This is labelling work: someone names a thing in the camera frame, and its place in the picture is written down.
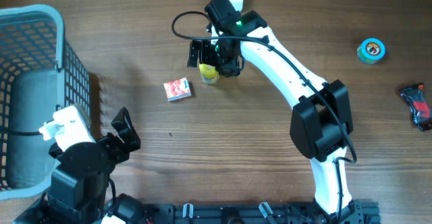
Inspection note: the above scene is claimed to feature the yellow cylindrical container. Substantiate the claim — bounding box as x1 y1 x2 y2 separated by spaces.
198 63 219 84

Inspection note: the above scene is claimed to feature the red snack box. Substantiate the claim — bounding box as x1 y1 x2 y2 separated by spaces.
163 78 192 101

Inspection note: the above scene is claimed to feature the teal tin can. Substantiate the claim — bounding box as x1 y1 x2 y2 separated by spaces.
356 38 386 65

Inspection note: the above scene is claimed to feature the red silver foil packet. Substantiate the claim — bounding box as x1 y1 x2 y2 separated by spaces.
399 82 431 132

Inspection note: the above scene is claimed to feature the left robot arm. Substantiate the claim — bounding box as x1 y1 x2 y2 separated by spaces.
15 107 148 223

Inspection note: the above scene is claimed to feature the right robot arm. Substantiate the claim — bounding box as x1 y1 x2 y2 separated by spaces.
188 0 357 223

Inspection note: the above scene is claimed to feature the grey plastic shopping basket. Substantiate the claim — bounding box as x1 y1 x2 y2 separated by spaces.
1 4 91 200

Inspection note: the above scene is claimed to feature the black right camera cable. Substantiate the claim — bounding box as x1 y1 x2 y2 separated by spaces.
171 11 358 224

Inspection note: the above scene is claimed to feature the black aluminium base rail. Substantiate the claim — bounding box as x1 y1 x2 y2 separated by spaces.
139 200 381 224

